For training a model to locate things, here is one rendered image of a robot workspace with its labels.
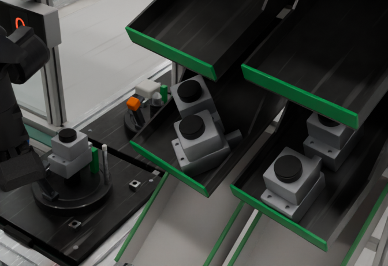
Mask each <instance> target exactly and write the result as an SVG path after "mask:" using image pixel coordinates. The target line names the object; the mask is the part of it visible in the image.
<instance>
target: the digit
mask: <svg viewBox="0 0 388 266"><path fill-rule="evenodd" d="M9 13H10V19H11V23H12V30H13V32H14V31H15V30H16V29H17V28H18V27H19V26H21V25H23V26H27V27H28V26H29V24H28V16H27V13H24V12H21V11H19V10H16V9H12V8H9Z"/></svg>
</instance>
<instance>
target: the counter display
mask: <svg viewBox="0 0 388 266"><path fill-rule="evenodd" d="M9 8H12V9H16V10H19V11H21V12H24V13H27V16H28V24H29V27H31V28H33V31H34V34H35V35H37V36H38V37H40V38H41V39H42V40H43V41H44V43H45V44H46V46H47V41H46V33H45V27H44V18H43V15H42V14H39V13H35V12H33V11H30V10H27V9H24V8H21V7H18V6H15V5H12V4H9V3H6V2H4V1H0V26H1V27H2V28H4V29H5V31H6V33H7V35H6V37H8V36H10V35H11V34H12V33H13V30H12V23H11V19H10V13H9Z"/></svg>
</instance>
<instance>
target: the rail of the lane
mask: <svg viewBox="0 0 388 266"><path fill-rule="evenodd" d="M3 229H4V231H2V230H1V229H0V262H1V263H2V266H60V265H58V264H57V263H55V262H53V261H51V260H50V259H49V258H47V257H45V256H44V255H42V254H40V253H39V252H37V251H35V250H33V249H32V248H33V240H32V239H31V238H30V237H28V236H26V235H24V234H23V233H21V232H19V231H18V230H16V229H15V228H13V227H11V226H9V225H8V224H7V225H6V226H5V227H4V228H3Z"/></svg>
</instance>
